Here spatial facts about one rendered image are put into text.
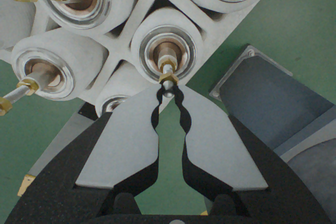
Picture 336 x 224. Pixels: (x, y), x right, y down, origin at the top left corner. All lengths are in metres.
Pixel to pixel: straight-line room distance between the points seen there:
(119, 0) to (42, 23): 0.16
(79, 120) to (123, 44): 0.21
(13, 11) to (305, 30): 0.63
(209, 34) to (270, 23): 0.27
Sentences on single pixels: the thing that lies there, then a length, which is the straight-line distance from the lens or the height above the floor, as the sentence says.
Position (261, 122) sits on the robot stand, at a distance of 0.36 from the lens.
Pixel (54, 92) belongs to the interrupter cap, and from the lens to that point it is 0.28.
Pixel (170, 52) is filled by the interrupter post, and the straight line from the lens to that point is 0.19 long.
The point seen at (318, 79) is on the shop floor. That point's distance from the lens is 0.70.
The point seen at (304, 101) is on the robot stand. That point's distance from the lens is 0.34.
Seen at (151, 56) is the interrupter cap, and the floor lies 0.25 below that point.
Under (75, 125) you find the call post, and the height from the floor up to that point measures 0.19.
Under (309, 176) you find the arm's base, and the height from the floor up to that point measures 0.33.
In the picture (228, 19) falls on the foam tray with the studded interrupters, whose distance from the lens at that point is 0.29.
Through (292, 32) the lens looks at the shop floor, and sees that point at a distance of 0.57.
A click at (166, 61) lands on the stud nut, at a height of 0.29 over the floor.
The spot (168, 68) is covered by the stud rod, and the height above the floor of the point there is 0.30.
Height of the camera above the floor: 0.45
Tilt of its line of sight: 57 degrees down
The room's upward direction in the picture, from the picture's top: 179 degrees clockwise
